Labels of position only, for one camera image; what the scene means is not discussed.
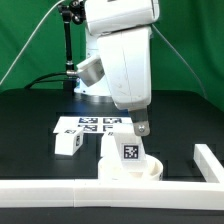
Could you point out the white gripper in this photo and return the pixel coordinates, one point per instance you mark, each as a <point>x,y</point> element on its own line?
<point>125,57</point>

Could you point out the white round stool seat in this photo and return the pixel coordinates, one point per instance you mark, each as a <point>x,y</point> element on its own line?
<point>148,169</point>

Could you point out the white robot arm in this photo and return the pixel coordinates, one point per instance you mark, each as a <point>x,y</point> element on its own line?
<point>105,17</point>

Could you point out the white marker sheet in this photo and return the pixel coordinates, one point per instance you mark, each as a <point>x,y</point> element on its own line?
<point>90,124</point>

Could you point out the white L-shaped fence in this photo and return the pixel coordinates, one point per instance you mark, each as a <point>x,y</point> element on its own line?
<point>206,195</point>

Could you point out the black camera stand pole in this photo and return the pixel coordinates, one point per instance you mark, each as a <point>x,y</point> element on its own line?
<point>73,12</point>

